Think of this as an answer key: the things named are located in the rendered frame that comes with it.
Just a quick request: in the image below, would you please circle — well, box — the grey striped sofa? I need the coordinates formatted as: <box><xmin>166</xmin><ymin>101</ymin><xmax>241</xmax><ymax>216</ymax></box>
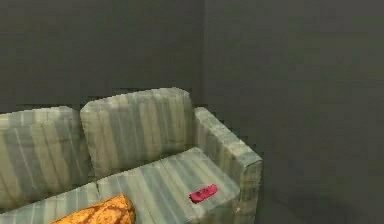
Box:
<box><xmin>0</xmin><ymin>87</ymin><xmax>264</xmax><ymax>224</ymax></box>

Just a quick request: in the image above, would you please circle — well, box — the red remote control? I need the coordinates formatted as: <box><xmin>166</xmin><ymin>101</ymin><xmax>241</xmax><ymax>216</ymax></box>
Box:
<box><xmin>188</xmin><ymin>183</ymin><xmax>219</xmax><ymax>205</ymax></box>

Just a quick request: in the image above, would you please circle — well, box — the orange patterned cushion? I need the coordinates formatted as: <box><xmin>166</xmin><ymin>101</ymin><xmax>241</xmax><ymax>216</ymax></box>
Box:
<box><xmin>49</xmin><ymin>194</ymin><xmax>137</xmax><ymax>224</ymax></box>

